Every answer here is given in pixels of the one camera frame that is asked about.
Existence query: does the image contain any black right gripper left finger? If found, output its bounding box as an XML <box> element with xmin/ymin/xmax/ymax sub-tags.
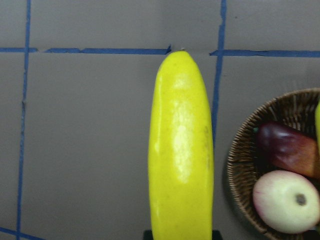
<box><xmin>142</xmin><ymin>229</ymin><xmax>153</xmax><ymax>240</ymax></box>

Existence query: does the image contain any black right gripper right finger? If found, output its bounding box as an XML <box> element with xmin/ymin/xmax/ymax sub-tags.
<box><xmin>212</xmin><ymin>230</ymin><xmax>223</xmax><ymax>240</ymax></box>

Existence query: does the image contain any yellow banana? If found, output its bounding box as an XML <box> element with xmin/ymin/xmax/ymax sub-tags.
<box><xmin>314</xmin><ymin>102</ymin><xmax>320</xmax><ymax>151</ymax></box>
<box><xmin>148</xmin><ymin>50</ymin><xmax>214</xmax><ymax>240</ymax></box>

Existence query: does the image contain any brown wicker basket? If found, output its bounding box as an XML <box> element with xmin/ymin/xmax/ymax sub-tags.
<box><xmin>226</xmin><ymin>88</ymin><xmax>320</xmax><ymax>240</ymax></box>

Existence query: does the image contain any yellow banana in basket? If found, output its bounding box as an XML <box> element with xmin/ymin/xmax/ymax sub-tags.
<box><xmin>314</xmin><ymin>102</ymin><xmax>320</xmax><ymax>151</ymax></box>

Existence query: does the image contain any pale pink apple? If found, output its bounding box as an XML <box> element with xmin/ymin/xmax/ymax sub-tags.
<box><xmin>252</xmin><ymin>170</ymin><xmax>320</xmax><ymax>234</ymax></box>

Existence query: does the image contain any dark red mango fruit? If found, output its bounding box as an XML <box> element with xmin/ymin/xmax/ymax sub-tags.
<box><xmin>255</xmin><ymin>121</ymin><xmax>320</xmax><ymax>180</ymax></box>

